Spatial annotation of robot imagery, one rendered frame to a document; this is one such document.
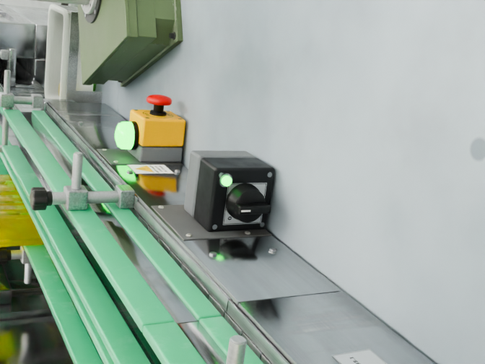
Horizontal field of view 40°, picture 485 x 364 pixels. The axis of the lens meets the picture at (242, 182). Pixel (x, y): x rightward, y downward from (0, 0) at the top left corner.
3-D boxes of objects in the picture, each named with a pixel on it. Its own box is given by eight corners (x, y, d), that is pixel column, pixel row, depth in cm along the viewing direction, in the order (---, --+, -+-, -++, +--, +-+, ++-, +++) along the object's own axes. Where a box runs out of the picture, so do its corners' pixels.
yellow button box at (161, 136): (169, 151, 113) (125, 150, 109) (173, 107, 111) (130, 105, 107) (184, 163, 107) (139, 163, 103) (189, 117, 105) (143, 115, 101)
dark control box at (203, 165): (241, 207, 90) (182, 209, 86) (249, 149, 87) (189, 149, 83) (271, 230, 83) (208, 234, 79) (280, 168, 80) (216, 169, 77)
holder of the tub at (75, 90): (80, 122, 165) (47, 121, 162) (88, 7, 158) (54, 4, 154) (99, 140, 151) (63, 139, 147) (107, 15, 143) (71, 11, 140)
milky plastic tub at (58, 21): (79, 100, 164) (43, 99, 160) (86, 6, 158) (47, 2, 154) (98, 117, 149) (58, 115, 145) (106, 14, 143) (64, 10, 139)
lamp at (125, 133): (128, 145, 108) (110, 145, 107) (131, 118, 107) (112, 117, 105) (138, 153, 104) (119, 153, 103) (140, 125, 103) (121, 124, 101)
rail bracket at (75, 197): (128, 201, 92) (27, 204, 86) (133, 149, 90) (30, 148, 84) (138, 211, 89) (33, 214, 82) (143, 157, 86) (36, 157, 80)
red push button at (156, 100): (141, 113, 107) (143, 92, 106) (164, 114, 109) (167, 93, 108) (149, 119, 104) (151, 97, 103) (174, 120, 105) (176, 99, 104)
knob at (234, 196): (256, 217, 81) (270, 227, 79) (223, 219, 79) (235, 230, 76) (261, 182, 80) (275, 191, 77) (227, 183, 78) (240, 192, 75)
